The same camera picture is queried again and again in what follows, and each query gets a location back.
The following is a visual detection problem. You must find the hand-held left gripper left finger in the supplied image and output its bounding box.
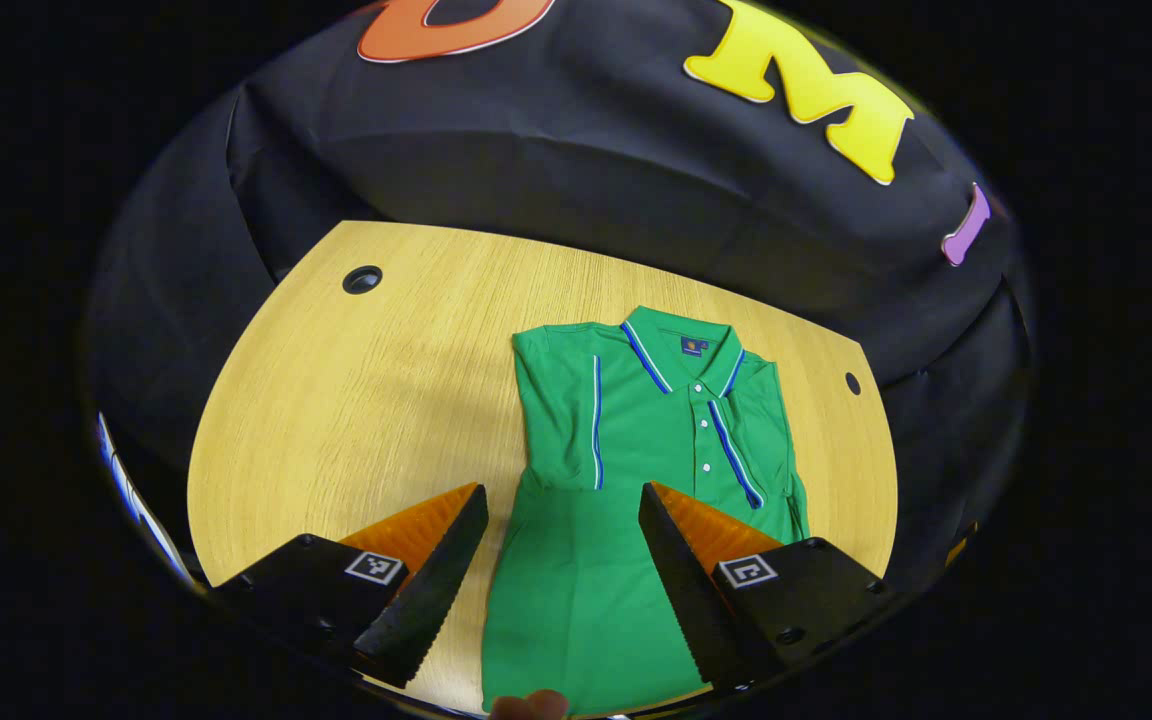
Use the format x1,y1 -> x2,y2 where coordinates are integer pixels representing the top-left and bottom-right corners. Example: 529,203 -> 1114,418
211,483 -> 490,691

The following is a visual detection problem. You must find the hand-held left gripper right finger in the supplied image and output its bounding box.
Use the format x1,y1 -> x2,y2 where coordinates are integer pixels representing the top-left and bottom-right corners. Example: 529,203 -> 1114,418
638,481 -> 892,696

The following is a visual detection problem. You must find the green T-shirt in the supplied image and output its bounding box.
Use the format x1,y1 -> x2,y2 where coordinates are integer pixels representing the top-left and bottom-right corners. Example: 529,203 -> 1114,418
481,305 -> 812,717

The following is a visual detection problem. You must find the white object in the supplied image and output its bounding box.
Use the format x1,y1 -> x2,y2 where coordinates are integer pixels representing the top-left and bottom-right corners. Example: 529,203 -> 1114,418
96,412 -> 199,589

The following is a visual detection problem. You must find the black backdrop cloth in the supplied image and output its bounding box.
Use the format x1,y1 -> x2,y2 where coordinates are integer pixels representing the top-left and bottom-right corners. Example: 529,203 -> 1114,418
86,0 -> 1037,591

